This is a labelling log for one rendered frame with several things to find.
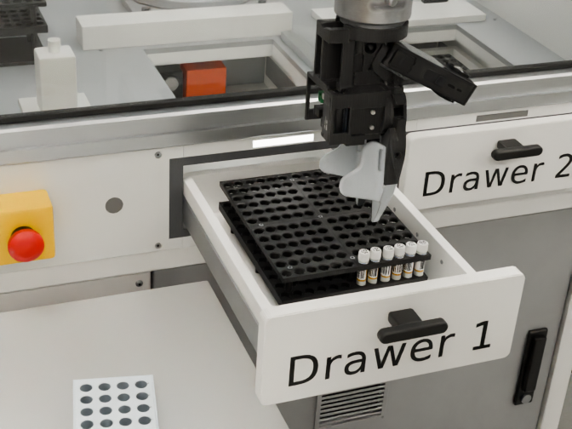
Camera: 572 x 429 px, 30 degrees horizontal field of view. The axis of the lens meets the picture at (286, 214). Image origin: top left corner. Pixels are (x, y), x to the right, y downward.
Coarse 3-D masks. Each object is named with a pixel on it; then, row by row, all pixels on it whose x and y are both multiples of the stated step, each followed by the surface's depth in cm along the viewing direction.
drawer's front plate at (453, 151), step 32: (480, 128) 142; (512, 128) 143; (544, 128) 145; (416, 160) 140; (448, 160) 142; (480, 160) 144; (512, 160) 146; (544, 160) 148; (416, 192) 142; (448, 192) 144; (480, 192) 147; (512, 192) 149
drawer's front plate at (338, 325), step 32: (384, 288) 107; (416, 288) 108; (448, 288) 108; (480, 288) 110; (512, 288) 112; (288, 320) 103; (320, 320) 104; (352, 320) 106; (384, 320) 107; (448, 320) 111; (480, 320) 112; (512, 320) 114; (288, 352) 105; (320, 352) 106; (384, 352) 110; (416, 352) 111; (448, 352) 113; (480, 352) 115; (256, 384) 107; (288, 384) 107; (320, 384) 109; (352, 384) 110
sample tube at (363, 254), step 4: (360, 252) 116; (364, 252) 116; (368, 252) 116; (360, 256) 116; (364, 256) 116; (368, 256) 116; (360, 260) 116; (364, 260) 116; (368, 260) 116; (360, 272) 117; (364, 272) 117; (360, 276) 117; (364, 276) 117; (360, 280) 117; (364, 280) 118; (360, 284) 118; (364, 284) 118
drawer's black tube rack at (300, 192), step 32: (224, 192) 129; (256, 192) 129; (288, 192) 129; (320, 192) 130; (256, 224) 122; (288, 224) 123; (320, 224) 124; (352, 224) 123; (256, 256) 122; (288, 256) 123; (320, 256) 117; (352, 256) 117; (288, 288) 116; (320, 288) 117; (352, 288) 117
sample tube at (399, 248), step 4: (396, 244) 118; (400, 244) 118; (396, 248) 117; (400, 248) 117; (404, 248) 117; (396, 252) 118; (400, 252) 117; (404, 252) 118; (396, 256) 118; (400, 256) 118; (392, 268) 119; (396, 268) 119; (400, 268) 119; (392, 272) 119; (396, 272) 119; (400, 272) 119; (392, 276) 119; (396, 276) 119; (400, 276) 119
